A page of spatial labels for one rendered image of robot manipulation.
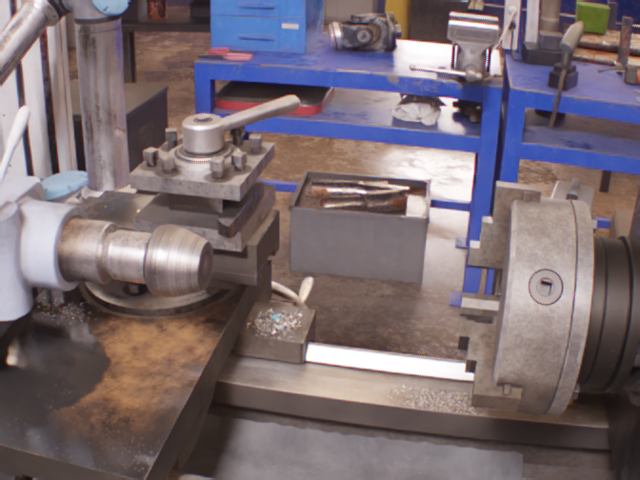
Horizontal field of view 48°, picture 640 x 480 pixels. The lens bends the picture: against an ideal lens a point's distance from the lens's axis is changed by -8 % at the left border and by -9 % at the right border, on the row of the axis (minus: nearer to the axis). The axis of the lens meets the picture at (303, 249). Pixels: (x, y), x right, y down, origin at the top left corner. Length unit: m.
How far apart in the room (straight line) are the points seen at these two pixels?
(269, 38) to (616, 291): 2.17
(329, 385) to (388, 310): 1.72
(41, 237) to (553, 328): 0.61
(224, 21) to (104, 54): 1.13
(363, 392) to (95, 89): 1.02
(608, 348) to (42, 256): 0.67
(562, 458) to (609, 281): 0.47
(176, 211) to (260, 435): 0.37
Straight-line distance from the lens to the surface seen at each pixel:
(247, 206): 1.09
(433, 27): 6.36
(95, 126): 1.87
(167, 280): 0.92
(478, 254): 0.87
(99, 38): 1.81
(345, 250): 3.00
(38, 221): 0.98
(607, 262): 0.85
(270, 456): 1.20
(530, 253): 0.79
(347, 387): 1.16
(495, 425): 1.14
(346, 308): 2.87
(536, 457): 1.24
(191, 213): 1.13
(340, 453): 1.20
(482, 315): 0.94
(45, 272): 0.98
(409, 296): 2.96
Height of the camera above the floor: 1.56
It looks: 29 degrees down
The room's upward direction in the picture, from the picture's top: 1 degrees clockwise
